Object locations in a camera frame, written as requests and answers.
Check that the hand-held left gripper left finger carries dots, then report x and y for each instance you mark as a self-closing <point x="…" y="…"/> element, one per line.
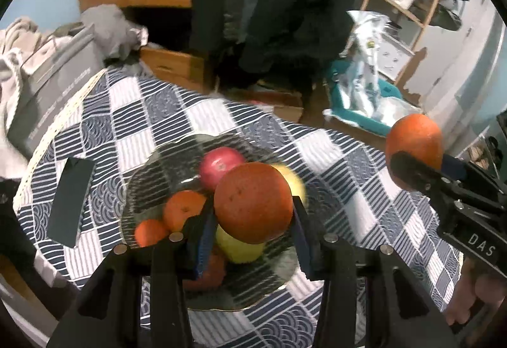
<point x="204" y="249"/>

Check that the teal box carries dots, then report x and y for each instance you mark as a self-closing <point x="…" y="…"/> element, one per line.
<point x="368" y="120"/>

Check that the cardboard box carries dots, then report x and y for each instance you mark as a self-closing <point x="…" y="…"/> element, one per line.
<point x="277" y="104"/>

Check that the dark cloth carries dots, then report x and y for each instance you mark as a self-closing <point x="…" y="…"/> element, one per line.
<point x="451" y="13"/>

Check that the blue white patterned tablecloth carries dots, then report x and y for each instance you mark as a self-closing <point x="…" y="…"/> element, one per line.
<point x="348" y="181"/>

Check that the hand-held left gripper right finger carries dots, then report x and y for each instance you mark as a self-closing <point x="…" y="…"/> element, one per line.
<point x="305" y="247"/>

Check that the person's right hand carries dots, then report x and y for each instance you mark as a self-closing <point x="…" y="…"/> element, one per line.
<point x="473" y="294"/>

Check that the small orange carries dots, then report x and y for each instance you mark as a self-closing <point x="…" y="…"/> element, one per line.
<point x="183" y="209"/>

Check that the reddish orange fruit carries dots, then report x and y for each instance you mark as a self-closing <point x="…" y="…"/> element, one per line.
<point x="212" y="272"/>

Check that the clear glass plate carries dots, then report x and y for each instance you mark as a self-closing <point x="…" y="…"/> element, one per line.
<point x="158" y="181"/>

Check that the yellow apple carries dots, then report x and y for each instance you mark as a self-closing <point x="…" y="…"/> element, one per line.
<point x="295" y="183"/>

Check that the white cloth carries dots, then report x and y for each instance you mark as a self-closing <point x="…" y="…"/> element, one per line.
<point x="14" y="51"/>

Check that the white storage box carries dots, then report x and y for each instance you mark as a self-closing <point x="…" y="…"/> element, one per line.
<point x="394" y="55"/>

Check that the wooden drawer box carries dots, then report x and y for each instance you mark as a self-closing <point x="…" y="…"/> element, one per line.
<point x="174" y="64"/>

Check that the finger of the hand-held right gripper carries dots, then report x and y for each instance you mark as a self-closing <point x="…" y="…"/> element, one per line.
<point x="455" y="169"/>
<point x="414" y="173"/>

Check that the grey storage bag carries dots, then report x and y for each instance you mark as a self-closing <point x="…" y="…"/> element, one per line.
<point x="59" y="82"/>

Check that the large orange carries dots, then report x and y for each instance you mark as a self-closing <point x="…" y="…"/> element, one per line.
<point x="253" y="201"/>

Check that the printed plastic bag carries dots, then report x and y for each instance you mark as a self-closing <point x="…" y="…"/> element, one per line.
<point x="368" y="55"/>

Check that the small tangerine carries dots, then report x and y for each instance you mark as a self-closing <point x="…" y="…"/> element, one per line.
<point x="150" y="233"/>

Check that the yellow pear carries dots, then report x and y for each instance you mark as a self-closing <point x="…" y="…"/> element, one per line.
<point x="239" y="251"/>

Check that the large red apple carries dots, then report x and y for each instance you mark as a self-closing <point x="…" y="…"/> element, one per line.
<point x="220" y="167"/>

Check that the medium orange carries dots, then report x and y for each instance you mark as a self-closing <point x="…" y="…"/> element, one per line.
<point x="414" y="138"/>

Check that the grey cloth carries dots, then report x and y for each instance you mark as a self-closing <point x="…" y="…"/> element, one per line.
<point x="113" y="31"/>

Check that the black phone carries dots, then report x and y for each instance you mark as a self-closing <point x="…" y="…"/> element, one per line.
<point x="71" y="203"/>

